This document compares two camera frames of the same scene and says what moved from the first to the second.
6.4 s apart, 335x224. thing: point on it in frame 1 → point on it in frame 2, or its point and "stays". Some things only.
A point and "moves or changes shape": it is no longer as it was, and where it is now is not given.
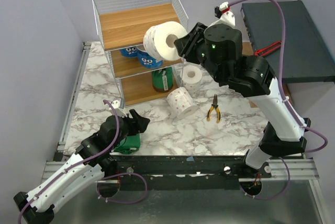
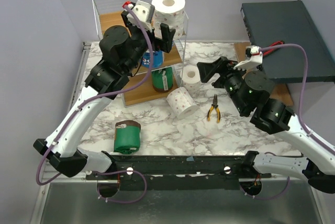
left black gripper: [140, 123] → [164, 44]
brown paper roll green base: [162, 80] stays
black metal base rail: [186, 172] stays
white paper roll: [155, 37] moves or changes shape
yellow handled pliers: [214, 105] stays
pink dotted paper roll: [180, 104] stays
